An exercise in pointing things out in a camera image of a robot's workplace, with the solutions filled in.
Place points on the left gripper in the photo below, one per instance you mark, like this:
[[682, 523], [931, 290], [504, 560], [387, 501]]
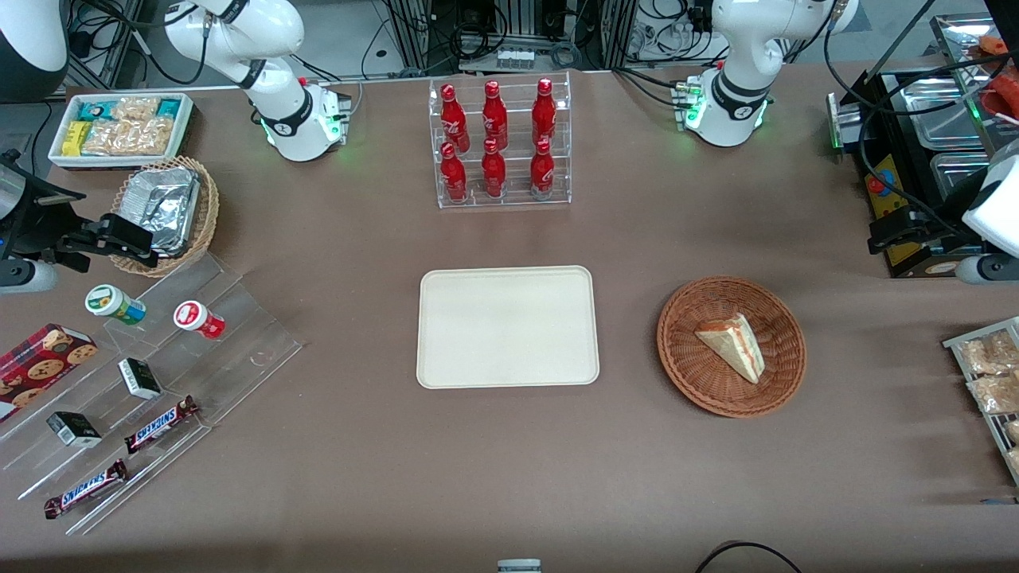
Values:
[[930, 224]]

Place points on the aluminium foil container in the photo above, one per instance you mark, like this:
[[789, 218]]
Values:
[[163, 203]]

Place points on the red sausage food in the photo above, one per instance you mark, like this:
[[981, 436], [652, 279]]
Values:
[[1007, 91]]

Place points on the small clear cracker bag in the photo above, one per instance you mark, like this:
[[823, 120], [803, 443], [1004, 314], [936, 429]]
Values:
[[135, 109]]

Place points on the triangular sandwich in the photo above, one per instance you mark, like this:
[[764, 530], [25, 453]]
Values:
[[736, 350]]

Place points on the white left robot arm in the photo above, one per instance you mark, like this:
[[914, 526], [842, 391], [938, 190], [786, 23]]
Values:
[[728, 95]]

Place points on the aluminium frame rack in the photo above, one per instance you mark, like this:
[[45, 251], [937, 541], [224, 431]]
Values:
[[517, 24]]

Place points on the yellow snack packet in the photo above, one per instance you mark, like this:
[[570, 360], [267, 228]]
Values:
[[76, 138]]

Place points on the light wicker basket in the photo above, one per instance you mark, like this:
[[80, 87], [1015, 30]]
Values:
[[207, 215]]

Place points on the green lid cup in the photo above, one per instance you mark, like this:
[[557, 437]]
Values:
[[111, 302]]

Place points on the cream plastic tray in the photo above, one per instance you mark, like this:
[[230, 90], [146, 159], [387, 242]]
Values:
[[506, 326]]

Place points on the teal snack packet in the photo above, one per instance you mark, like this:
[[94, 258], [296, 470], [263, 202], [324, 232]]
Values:
[[169, 107], [95, 110]]

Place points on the large clear cracker bag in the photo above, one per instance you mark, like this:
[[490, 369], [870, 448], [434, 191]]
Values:
[[131, 137]]

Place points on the red chocolate cookie box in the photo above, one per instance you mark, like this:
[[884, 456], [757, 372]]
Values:
[[40, 366]]

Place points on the snickers chocolate bar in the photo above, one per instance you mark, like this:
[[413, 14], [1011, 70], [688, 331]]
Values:
[[159, 424], [86, 489]]

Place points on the orange food piece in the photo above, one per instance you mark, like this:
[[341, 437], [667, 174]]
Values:
[[993, 44]]

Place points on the round brown wicker basket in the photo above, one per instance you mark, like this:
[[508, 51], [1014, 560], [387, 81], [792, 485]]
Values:
[[692, 374]]

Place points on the clear acrylic bottle rack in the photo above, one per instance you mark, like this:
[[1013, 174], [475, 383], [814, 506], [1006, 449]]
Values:
[[517, 195]]

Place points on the small black box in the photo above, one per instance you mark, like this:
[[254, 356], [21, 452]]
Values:
[[73, 430], [139, 379]]

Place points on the clear bagged pastry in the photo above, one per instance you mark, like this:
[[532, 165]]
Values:
[[995, 394], [987, 354]]

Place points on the black food warmer appliance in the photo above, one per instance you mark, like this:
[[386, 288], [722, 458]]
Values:
[[888, 159]]

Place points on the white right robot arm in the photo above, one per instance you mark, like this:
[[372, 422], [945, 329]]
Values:
[[294, 119]]

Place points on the red cola bottle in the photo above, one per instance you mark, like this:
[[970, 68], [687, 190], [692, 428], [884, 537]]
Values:
[[542, 172], [493, 173], [494, 118], [452, 119], [453, 177], [544, 115]]

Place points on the white power strip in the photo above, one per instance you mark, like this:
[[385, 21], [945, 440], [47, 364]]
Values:
[[515, 59]]

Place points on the steel warmer pan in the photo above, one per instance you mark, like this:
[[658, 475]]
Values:
[[951, 171], [939, 111]]

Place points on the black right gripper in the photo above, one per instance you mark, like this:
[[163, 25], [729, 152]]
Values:
[[38, 225]]

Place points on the clear acrylic stepped stand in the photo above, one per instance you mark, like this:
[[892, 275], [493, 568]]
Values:
[[239, 342]]

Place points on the red lid cup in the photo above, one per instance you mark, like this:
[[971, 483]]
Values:
[[195, 318]]

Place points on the white rectangular snack bin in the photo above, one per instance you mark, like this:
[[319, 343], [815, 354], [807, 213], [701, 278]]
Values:
[[60, 161]]

